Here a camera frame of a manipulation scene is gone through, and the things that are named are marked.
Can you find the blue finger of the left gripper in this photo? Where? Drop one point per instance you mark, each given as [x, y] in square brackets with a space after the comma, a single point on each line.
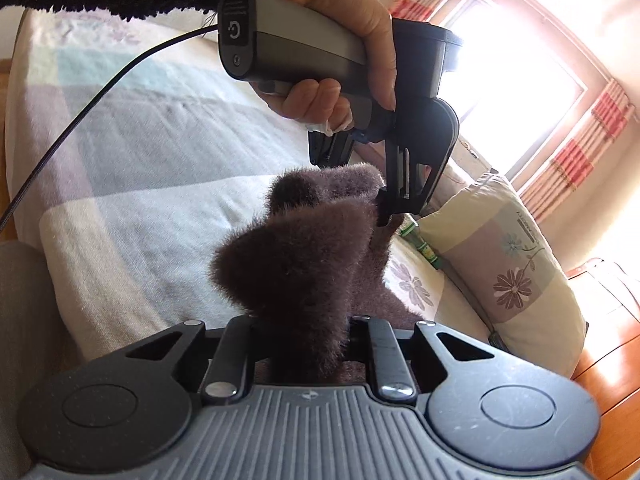
[408, 185]
[330, 151]

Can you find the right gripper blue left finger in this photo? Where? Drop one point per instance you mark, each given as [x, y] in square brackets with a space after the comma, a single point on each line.
[231, 369]

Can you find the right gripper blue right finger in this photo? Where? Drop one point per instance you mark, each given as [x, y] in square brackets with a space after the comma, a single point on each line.
[373, 343]

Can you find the dark brown fuzzy sweater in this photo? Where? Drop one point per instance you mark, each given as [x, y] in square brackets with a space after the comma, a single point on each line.
[314, 260]

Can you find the person left hand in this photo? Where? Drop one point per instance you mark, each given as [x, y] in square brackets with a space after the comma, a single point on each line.
[328, 64]

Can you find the green glass bottle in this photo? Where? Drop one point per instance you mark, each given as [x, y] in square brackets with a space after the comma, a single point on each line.
[409, 230]

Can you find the pink floral folded quilt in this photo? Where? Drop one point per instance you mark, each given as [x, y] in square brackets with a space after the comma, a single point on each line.
[463, 168]

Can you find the floral cream pillow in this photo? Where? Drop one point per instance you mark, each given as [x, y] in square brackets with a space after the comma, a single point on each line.
[492, 241]

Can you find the bright window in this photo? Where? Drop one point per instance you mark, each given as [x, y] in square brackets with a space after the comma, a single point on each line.
[520, 84]

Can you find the striped pastel bed sheet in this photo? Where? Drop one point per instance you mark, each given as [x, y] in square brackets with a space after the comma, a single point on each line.
[154, 155]

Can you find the orange wooden headboard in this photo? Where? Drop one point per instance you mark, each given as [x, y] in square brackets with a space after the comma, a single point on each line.
[609, 365]

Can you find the pink striped right curtain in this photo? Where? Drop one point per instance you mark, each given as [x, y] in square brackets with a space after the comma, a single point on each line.
[575, 158]

